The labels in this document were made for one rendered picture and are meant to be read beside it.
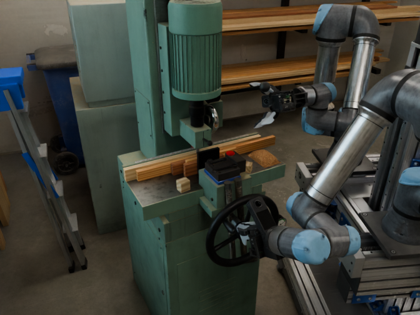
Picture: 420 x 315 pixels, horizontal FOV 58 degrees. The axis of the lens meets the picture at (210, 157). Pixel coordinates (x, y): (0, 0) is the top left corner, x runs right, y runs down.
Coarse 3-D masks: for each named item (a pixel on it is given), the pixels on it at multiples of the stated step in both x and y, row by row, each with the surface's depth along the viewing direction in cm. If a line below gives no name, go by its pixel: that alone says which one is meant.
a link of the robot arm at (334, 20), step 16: (320, 16) 143; (336, 16) 141; (352, 16) 139; (320, 32) 147; (336, 32) 144; (320, 48) 151; (336, 48) 148; (320, 64) 153; (336, 64) 152; (320, 80) 155; (304, 112) 164; (304, 128) 166
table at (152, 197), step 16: (160, 176) 142; (176, 176) 142; (192, 176) 142; (256, 176) 146; (272, 176) 150; (128, 192) 140; (144, 192) 133; (160, 192) 133; (176, 192) 133; (192, 192) 134; (144, 208) 126; (160, 208) 130; (176, 208) 133; (208, 208) 130
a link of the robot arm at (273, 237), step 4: (276, 228) 97; (280, 228) 96; (284, 228) 95; (272, 232) 96; (276, 232) 95; (272, 236) 95; (276, 236) 94; (268, 240) 97; (272, 240) 95; (276, 240) 94; (272, 244) 95; (276, 244) 93; (272, 248) 95; (276, 248) 94; (276, 252) 95
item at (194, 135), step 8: (184, 120) 146; (184, 128) 145; (192, 128) 140; (200, 128) 140; (208, 128) 140; (184, 136) 147; (192, 136) 139; (200, 136) 139; (208, 136) 141; (192, 144) 141; (200, 144) 140
